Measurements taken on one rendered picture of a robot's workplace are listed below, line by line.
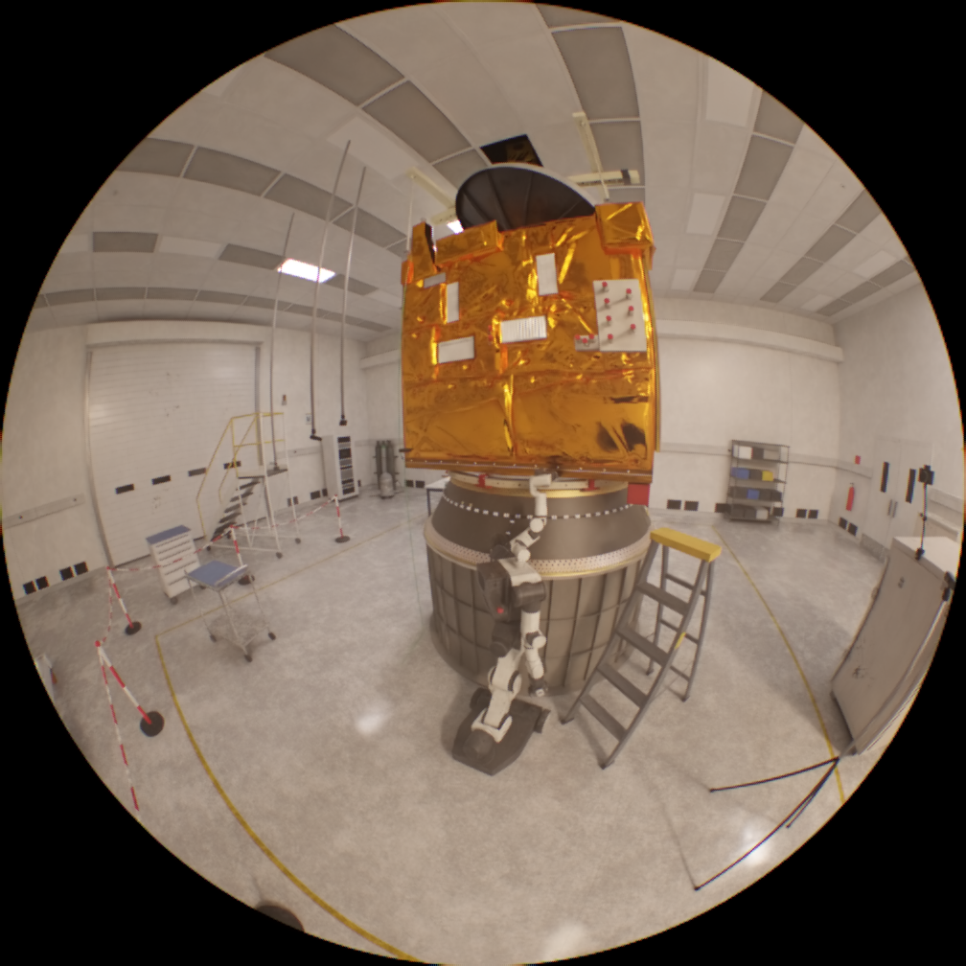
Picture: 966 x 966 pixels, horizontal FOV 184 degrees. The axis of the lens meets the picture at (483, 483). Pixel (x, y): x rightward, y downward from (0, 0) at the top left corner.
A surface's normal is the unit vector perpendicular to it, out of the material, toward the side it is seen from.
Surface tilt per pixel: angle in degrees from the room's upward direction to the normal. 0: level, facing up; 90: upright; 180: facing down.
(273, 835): 0
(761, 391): 90
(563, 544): 62
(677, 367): 90
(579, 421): 86
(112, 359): 90
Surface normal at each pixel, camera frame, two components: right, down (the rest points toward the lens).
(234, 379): 0.90, 0.07
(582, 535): 0.09, -0.29
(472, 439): -0.43, 0.15
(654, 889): -0.03, -0.98
